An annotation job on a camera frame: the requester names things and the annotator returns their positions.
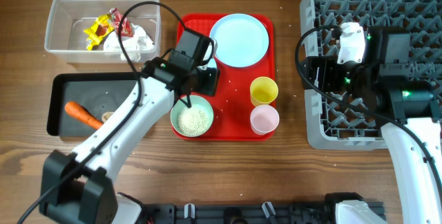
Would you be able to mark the brown food scrap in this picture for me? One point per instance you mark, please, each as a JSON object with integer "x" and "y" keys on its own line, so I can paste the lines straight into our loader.
{"x": 106, "y": 116}

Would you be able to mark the yellow foil wrapper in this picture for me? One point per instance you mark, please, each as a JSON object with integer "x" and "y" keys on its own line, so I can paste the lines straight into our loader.
{"x": 99, "y": 30}

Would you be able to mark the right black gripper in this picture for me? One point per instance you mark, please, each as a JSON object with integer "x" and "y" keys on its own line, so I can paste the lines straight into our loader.
{"x": 327, "y": 65}

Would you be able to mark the green bowl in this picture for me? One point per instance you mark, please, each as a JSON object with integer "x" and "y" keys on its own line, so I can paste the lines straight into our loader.
{"x": 195, "y": 101}

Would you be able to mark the black plastic tray bin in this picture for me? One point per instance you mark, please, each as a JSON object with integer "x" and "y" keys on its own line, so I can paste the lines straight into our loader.
{"x": 98, "y": 93}

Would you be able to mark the white rice pile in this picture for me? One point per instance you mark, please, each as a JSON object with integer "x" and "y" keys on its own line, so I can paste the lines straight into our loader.
{"x": 193, "y": 121}

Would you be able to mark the clear plastic bin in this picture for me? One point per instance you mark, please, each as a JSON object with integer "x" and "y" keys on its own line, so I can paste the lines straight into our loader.
{"x": 68, "y": 19}

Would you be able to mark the light blue bowl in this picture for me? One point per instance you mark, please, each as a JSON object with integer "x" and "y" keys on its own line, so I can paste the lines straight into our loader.
{"x": 211, "y": 64}

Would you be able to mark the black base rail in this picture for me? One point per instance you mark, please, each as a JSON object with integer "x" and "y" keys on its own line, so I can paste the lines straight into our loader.
{"x": 295, "y": 213}

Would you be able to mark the grey dishwasher rack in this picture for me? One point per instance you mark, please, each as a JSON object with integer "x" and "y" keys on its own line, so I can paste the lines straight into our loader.
{"x": 330, "y": 126}

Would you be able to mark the red serving tray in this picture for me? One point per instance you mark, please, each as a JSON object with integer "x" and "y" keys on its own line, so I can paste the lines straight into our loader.
{"x": 231, "y": 103}

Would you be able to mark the light blue plate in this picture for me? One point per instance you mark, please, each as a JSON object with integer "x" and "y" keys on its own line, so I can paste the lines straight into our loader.
{"x": 242, "y": 40}

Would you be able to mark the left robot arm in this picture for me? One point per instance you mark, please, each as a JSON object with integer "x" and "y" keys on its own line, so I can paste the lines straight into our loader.
{"x": 78, "y": 187}

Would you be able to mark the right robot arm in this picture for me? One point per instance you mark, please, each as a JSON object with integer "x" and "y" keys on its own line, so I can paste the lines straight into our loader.
{"x": 370, "y": 75}

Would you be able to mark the yellow plastic cup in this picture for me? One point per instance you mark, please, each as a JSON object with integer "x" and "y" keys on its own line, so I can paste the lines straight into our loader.
{"x": 263, "y": 90}

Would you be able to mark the pink plastic cup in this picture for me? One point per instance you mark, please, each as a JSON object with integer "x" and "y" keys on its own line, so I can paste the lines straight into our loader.
{"x": 264, "y": 119}

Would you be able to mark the orange carrot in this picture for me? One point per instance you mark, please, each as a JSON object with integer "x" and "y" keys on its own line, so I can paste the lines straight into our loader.
{"x": 79, "y": 113}

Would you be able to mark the red foil wrapper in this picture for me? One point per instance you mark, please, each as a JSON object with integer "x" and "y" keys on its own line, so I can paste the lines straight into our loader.
{"x": 121, "y": 23}

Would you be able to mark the white tissue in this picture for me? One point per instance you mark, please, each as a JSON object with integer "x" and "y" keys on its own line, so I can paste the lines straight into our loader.
{"x": 140, "y": 41}

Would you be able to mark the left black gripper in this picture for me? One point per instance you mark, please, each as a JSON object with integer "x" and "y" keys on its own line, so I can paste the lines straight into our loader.
{"x": 208, "y": 85}

